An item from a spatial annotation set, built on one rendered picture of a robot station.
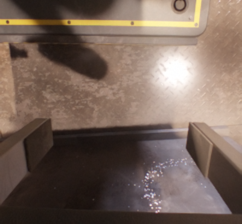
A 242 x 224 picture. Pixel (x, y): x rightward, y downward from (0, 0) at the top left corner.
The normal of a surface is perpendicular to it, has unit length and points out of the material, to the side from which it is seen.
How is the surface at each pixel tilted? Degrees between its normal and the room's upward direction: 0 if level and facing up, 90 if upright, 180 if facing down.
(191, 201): 90
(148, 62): 0
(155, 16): 0
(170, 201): 90
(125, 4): 0
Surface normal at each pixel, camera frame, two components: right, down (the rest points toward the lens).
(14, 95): -0.03, 0.26
